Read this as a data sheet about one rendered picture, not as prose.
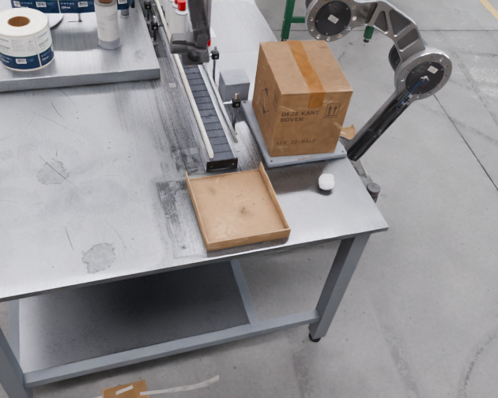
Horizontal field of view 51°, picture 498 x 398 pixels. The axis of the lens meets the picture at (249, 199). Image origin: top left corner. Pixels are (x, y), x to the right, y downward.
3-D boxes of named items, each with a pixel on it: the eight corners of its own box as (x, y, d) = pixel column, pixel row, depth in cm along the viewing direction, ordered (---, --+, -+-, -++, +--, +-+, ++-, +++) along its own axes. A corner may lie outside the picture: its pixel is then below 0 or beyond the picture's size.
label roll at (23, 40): (36, 36, 209) (29, 2, 198) (65, 58, 201) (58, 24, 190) (-11, 53, 198) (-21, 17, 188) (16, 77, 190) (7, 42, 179)
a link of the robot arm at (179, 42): (209, 36, 173) (205, 18, 177) (174, 34, 170) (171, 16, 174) (204, 62, 183) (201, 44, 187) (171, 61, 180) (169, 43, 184)
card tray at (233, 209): (185, 179, 171) (185, 171, 168) (259, 169, 178) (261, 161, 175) (206, 251, 152) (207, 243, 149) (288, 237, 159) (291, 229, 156)
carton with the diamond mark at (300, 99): (251, 103, 199) (259, 41, 179) (310, 101, 204) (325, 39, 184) (269, 157, 179) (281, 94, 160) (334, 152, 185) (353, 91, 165)
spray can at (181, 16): (172, 46, 215) (172, -2, 200) (183, 43, 217) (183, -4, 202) (179, 52, 212) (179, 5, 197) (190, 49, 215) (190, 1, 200)
